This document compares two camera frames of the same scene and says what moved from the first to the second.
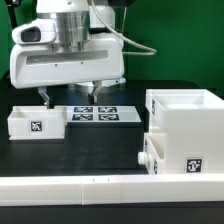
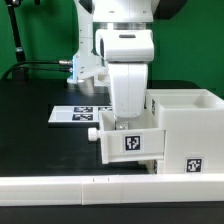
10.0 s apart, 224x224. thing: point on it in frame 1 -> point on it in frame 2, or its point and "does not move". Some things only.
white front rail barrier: [109, 189] does not move
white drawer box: [37, 123] -> [141, 141]
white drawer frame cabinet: [192, 122] does not move
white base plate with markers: [102, 114] does not move
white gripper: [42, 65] -> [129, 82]
